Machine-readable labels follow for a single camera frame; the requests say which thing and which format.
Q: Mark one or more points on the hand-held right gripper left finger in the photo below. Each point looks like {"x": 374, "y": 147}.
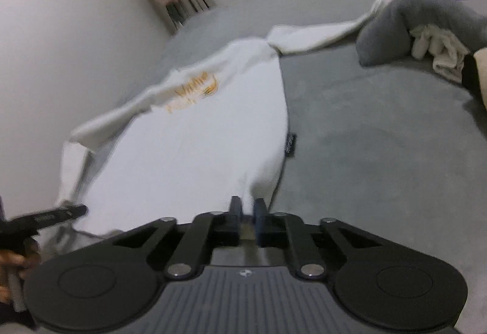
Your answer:
{"x": 235, "y": 220}

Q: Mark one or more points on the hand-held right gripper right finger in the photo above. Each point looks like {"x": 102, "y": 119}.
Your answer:
{"x": 260, "y": 220}

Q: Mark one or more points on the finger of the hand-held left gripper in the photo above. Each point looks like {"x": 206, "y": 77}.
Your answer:
{"x": 57, "y": 216}

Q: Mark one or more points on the white sweatshirt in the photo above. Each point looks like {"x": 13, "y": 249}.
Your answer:
{"x": 190, "y": 151}

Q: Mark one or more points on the grey bed blanket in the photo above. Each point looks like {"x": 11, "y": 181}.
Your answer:
{"x": 380, "y": 166}

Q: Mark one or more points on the dark grey hanging garment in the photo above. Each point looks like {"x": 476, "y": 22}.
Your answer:
{"x": 173, "y": 16}

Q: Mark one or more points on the cream cloth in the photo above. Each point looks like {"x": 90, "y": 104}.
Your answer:
{"x": 445, "y": 52}

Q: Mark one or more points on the black and beige cloth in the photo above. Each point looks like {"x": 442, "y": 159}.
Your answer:
{"x": 475, "y": 71}

